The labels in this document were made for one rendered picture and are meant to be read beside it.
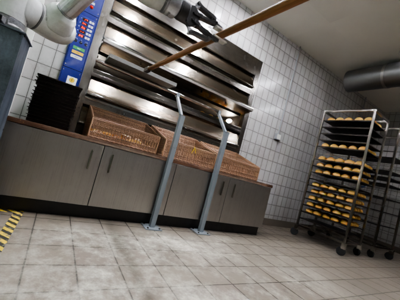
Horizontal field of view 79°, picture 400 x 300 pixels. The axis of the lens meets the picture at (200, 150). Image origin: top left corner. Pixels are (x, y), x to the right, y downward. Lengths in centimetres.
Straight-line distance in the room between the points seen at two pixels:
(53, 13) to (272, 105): 269
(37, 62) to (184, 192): 161
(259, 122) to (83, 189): 232
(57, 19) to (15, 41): 26
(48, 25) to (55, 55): 78
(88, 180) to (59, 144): 31
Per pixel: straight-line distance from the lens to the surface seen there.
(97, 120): 195
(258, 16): 93
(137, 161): 195
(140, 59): 245
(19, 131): 187
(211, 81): 291
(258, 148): 335
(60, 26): 171
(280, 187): 378
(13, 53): 156
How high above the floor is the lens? 61
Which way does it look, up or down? 3 degrees up
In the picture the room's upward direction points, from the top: 15 degrees clockwise
